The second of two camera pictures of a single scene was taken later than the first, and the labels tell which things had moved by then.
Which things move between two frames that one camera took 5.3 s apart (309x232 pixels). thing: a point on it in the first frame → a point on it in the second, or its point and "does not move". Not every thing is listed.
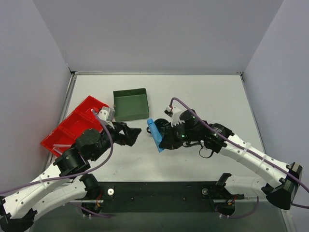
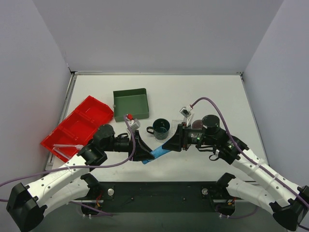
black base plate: x=119 y=197 does not move
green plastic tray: x=131 y=105 does not move
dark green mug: x=160 y=124 does not move
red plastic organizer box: x=83 y=118 does not move
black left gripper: x=121 y=133 → x=135 y=145
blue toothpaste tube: x=155 y=133 → x=156 y=153
